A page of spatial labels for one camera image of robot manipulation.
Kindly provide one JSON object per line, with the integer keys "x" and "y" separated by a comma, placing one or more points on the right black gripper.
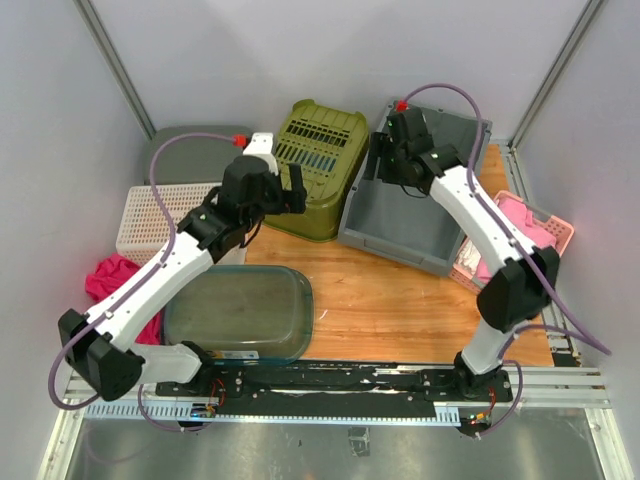
{"x": 381, "y": 145}

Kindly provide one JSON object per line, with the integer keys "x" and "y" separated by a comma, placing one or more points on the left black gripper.
{"x": 293, "y": 202}

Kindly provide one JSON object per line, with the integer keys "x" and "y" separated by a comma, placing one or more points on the olive green plastic basin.
{"x": 329, "y": 145}

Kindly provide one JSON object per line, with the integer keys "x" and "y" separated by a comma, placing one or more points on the grey plastic bin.
{"x": 382, "y": 219}

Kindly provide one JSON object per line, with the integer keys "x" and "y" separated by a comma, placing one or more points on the dark grey plastic tray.
{"x": 194, "y": 159}

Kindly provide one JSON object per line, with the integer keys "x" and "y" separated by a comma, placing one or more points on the translucent blue plastic tub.
{"x": 244, "y": 314}

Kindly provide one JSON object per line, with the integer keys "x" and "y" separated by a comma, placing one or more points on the white perforated plastic basket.
{"x": 143, "y": 229}

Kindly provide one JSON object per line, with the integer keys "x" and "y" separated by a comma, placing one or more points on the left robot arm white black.
{"x": 100, "y": 344}

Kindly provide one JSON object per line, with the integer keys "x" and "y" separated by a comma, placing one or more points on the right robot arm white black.
{"x": 520, "y": 271}

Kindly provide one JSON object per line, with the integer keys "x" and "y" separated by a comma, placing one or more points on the pink folded cloth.
{"x": 522, "y": 217}

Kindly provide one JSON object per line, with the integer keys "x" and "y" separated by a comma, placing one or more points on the pink plastic basket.
{"x": 560, "y": 229}

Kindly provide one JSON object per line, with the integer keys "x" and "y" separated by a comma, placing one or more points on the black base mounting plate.
{"x": 327, "y": 390}

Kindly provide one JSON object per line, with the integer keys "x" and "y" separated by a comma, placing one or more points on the magenta cloth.
{"x": 109, "y": 275}

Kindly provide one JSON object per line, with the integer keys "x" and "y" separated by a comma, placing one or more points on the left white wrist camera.
{"x": 259, "y": 145}

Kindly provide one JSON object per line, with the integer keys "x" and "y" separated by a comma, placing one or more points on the aluminium frame rail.
{"x": 535, "y": 387}

